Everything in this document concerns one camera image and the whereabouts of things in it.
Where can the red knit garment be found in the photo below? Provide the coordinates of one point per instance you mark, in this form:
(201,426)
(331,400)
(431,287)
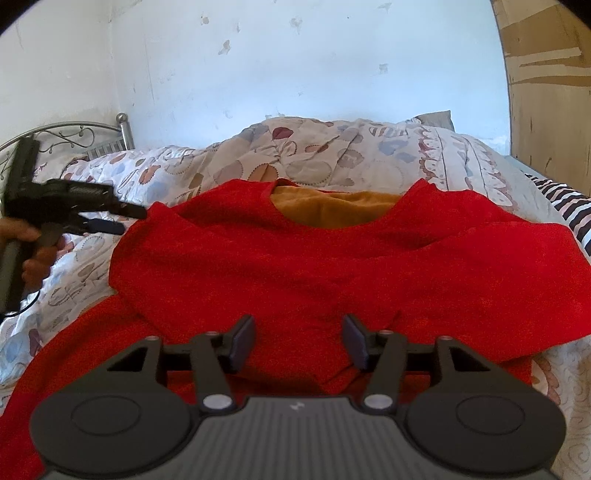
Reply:
(300,277)

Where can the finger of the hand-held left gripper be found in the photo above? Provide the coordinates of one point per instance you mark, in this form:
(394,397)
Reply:
(124,208)
(108,226)

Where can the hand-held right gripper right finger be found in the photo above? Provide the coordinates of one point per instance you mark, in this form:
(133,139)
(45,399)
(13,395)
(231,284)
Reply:
(354,342)

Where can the mustard cloth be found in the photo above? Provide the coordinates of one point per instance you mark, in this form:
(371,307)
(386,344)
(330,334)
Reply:
(332,207)

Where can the metal headboard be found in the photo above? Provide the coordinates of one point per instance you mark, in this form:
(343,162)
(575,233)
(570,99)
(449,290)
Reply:
(123,131)

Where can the striped blanket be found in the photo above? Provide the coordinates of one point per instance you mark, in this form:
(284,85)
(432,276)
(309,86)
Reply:
(575,212)

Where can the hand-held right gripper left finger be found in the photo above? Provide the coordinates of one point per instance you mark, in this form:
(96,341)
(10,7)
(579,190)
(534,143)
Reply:
(243,344)

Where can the floral bed sheet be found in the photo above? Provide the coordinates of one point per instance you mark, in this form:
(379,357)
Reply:
(78,272)

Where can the person's left hand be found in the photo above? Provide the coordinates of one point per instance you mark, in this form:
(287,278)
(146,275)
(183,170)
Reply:
(37,267)

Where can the grey pillow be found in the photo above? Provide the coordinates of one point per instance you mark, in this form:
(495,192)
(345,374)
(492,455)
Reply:
(436,121)

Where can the wooden wardrobe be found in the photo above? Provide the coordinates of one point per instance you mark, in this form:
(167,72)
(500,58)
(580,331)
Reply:
(549,92)

